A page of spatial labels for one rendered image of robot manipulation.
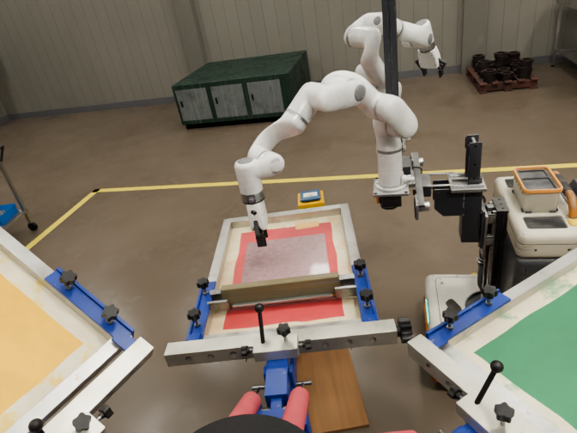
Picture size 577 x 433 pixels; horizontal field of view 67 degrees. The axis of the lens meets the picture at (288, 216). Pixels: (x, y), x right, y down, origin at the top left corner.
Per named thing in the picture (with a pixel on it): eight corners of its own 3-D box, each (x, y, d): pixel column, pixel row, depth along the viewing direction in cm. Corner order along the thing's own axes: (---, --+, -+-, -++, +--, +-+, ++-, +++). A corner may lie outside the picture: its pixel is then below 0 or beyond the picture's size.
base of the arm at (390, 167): (413, 176, 182) (413, 141, 175) (415, 191, 172) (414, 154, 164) (375, 179, 186) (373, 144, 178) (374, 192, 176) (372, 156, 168)
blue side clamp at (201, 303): (207, 295, 168) (202, 280, 164) (219, 293, 167) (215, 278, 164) (191, 356, 142) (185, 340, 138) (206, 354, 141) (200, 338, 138)
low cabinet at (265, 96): (312, 90, 768) (306, 49, 734) (294, 120, 636) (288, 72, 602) (216, 100, 812) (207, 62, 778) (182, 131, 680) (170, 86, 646)
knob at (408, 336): (388, 331, 133) (387, 313, 129) (407, 329, 132) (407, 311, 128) (393, 350, 126) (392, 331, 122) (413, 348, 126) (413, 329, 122)
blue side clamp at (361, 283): (352, 277, 163) (350, 262, 160) (366, 276, 163) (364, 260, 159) (363, 338, 137) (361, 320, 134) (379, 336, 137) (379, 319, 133)
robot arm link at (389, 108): (333, 54, 150) (373, 57, 136) (387, 115, 174) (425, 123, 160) (312, 89, 150) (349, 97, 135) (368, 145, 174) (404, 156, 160)
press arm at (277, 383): (270, 356, 130) (267, 344, 127) (290, 355, 129) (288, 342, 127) (267, 408, 115) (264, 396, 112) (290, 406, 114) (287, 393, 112)
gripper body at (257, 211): (263, 201, 137) (269, 231, 143) (265, 186, 146) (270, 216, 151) (239, 204, 138) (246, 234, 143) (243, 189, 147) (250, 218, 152)
